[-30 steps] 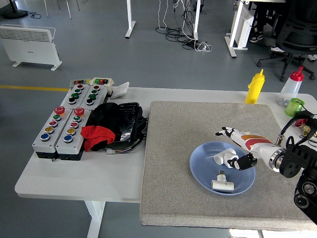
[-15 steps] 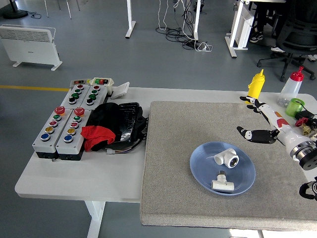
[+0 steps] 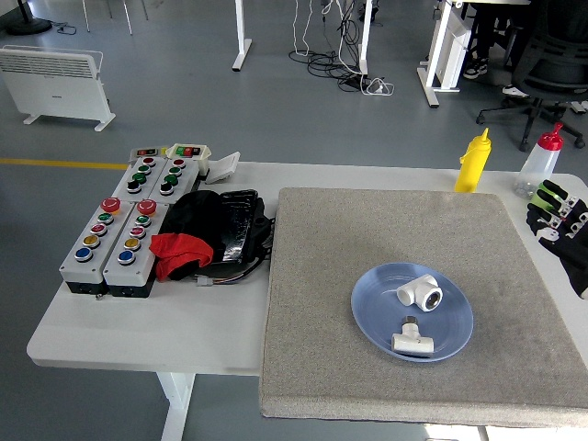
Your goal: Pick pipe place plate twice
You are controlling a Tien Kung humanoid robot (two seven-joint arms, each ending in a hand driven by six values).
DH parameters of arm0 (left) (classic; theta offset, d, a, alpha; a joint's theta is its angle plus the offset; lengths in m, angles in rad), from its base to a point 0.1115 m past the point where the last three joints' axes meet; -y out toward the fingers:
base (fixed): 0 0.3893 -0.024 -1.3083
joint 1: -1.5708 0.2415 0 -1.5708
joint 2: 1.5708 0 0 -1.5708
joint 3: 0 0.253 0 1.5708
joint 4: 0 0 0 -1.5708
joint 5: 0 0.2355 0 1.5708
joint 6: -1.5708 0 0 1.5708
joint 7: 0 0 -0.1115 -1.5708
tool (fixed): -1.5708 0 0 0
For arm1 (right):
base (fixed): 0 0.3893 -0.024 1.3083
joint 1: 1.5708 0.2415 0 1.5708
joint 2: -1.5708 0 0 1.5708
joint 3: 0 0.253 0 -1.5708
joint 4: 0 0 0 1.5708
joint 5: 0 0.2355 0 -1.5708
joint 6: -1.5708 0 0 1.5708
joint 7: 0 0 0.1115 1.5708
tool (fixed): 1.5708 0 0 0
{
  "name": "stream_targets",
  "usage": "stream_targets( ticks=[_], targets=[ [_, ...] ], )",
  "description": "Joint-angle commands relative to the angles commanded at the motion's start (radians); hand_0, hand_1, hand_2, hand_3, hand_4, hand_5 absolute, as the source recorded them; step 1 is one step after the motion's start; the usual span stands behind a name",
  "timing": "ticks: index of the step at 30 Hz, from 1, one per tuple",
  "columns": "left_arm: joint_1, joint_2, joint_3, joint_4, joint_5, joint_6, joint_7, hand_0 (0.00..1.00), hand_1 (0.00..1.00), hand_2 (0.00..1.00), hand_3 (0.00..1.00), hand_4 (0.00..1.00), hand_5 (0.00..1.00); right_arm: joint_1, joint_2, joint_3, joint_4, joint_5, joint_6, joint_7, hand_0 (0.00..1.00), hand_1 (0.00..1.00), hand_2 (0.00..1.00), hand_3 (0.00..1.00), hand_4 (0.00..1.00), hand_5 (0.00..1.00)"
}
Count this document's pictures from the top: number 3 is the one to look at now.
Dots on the grey four-button control box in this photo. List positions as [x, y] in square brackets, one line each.
[184, 184]
[126, 190]

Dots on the beige red-green switch box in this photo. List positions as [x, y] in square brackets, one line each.
[202, 161]

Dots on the blue round plate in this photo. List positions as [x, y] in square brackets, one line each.
[376, 317]

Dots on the clear squeeze bottle red cap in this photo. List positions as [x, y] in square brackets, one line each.
[539, 167]

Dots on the black office chair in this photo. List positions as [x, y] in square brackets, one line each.
[556, 69]

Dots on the black fabric bag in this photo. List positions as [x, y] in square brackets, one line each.
[197, 216]

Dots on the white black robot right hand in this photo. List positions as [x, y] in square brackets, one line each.
[572, 248]

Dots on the black fan base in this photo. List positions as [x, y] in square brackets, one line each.
[27, 25]

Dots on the white desk leg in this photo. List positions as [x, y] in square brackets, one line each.
[242, 41]
[365, 37]

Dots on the grey five-button control box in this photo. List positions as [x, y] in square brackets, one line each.
[140, 266]
[75, 266]

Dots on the large white pipe tee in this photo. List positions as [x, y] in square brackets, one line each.
[413, 294]

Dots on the black foot pedal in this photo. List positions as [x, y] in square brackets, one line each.
[239, 225]

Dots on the white panel heater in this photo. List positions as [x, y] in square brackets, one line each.
[55, 92]

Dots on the small white threaded pipe tee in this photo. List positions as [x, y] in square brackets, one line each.
[409, 342]

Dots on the red cloth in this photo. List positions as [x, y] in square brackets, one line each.
[179, 250]

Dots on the yellow squeeze bottle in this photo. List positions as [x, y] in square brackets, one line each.
[472, 165]

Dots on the grey-brown mat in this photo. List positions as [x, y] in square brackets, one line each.
[344, 229]

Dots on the white desk frame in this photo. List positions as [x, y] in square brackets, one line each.
[441, 50]

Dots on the white table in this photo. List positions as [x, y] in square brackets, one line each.
[138, 331]

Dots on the seated person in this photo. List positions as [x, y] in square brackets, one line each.
[487, 32]

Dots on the white wall switch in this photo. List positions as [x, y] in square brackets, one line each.
[225, 166]

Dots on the small grey switch box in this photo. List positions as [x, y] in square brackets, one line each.
[147, 152]

